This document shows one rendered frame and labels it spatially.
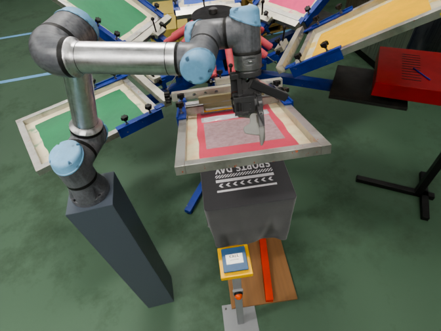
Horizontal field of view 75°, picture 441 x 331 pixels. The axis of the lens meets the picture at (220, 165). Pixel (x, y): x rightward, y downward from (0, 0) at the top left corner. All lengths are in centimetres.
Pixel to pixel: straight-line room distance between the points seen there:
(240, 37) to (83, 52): 38
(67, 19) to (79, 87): 20
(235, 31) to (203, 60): 16
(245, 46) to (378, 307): 194
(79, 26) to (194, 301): 180
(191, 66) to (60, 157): 62
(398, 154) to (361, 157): 35
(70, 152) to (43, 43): 41
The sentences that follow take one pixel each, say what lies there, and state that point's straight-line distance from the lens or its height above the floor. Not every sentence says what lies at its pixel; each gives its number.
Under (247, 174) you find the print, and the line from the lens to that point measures 148.
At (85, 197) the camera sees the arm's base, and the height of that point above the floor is 125.
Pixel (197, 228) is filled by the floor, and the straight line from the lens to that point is 242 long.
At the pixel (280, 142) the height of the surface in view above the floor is 125.
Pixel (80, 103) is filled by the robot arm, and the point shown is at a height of 156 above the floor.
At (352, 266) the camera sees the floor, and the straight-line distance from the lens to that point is 238.
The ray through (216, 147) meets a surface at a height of 123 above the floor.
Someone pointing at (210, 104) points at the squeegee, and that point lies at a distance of 158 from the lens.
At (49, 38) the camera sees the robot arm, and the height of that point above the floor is 182.
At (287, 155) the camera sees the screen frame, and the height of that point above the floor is 130.
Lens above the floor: 208
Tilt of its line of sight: 48 degrees down
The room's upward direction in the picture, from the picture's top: 7 degrees counter-clockwise
